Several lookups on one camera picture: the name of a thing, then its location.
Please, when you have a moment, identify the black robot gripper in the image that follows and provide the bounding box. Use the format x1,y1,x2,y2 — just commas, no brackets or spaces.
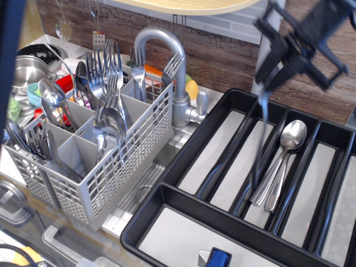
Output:
255,1,355,92

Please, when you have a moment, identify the big steel spoon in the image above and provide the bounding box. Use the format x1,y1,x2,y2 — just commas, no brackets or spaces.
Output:
250,93,269,190

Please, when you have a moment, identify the steel spoon in tray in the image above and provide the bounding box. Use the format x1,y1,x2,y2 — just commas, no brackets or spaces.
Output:
264,148,300,213
250,120,307,206

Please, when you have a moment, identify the black cutlery tray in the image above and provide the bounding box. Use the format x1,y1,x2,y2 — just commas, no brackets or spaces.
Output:
120,89,355,266

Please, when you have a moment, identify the grey plastic cutlery basket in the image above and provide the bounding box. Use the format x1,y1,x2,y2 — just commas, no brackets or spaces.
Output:
7,75,174,230

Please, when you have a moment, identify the steel spoon leaning left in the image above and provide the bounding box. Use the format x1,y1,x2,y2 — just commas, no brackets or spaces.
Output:
38,78,79,132

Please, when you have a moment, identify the steel spoon far left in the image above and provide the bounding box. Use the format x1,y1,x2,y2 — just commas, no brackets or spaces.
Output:
5,118,32,154

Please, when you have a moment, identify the yellow toy corn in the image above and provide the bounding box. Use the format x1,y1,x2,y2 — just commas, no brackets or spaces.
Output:
185,80,199,100

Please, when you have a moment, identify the light wooden round shelf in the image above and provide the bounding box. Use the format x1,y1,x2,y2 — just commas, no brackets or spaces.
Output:
115,0,258,16

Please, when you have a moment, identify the silver sink faucet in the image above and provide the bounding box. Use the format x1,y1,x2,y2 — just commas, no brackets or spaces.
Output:
134,27,209,126

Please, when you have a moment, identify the steel fork by faucet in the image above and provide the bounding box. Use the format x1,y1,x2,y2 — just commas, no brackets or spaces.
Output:
161,52,185,88

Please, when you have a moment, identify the steel fork centre back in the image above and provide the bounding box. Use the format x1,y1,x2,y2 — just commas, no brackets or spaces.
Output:
130,48,147,102

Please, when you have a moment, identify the steel fork tall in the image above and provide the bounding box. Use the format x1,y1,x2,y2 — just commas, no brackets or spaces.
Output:
103,39,125,119

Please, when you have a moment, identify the hanging metal grater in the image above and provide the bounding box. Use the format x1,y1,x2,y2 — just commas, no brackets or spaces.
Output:
88,1,106,50

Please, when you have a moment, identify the blue clip object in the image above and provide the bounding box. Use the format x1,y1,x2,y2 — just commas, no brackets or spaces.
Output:
197,248,232,267

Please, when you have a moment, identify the red toy cup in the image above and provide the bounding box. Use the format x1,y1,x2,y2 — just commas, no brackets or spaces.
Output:
56,75,73,93

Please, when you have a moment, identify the hanging metal strainer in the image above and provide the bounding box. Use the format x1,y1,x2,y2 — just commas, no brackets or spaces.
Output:
55,0,73,42

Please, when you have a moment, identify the black stove burner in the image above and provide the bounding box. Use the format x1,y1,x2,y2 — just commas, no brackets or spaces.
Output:
17,44,59,66

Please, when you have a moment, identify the teal small bowl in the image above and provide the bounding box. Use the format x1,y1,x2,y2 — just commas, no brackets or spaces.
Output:
27,82,42,108

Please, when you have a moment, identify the stainless steel pot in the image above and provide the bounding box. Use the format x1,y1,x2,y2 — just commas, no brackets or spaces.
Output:
12,55,61,95

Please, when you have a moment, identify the steel forks bundle left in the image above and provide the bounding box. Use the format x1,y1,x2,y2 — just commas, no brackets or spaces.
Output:
27,120,52,160

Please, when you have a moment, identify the green toy cabbage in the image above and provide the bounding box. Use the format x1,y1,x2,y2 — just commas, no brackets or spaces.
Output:
7,98,21,121

